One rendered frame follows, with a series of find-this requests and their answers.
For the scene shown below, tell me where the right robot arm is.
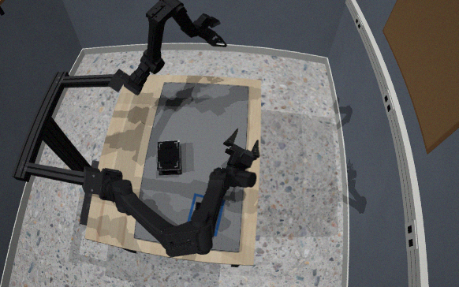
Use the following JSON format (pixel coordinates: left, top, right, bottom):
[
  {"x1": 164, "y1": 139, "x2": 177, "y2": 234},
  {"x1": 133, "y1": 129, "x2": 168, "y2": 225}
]
[{"x1": 100, "y1": 149, "x2": 256, "y2": 257}]

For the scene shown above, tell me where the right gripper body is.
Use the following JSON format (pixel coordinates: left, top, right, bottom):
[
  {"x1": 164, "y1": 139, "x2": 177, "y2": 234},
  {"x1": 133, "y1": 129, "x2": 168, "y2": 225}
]
[{"x1": 224, "y1": 141, "x2": 257, "y2": 160}]

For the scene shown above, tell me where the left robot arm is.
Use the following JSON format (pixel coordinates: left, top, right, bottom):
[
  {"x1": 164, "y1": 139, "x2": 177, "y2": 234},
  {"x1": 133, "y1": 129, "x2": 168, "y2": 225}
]
[{"x1": 126, "y1": 0, "x2": 221, "y2": 91}]

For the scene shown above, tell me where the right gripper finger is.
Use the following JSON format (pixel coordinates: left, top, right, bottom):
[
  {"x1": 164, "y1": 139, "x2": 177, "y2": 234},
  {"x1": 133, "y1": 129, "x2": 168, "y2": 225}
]
[
  {"x1": 251, "y1": 140, "x2": 260, "y2": 158},
  {"x1": 223, "y1": 129, "x2": 238, "y2": 145}
]

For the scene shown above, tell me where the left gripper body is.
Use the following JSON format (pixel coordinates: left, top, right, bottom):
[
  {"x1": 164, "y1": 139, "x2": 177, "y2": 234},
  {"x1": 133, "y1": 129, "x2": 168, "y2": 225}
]
[{"x1": 199, "y1": 28, "x2": 217, "y2": 46}]

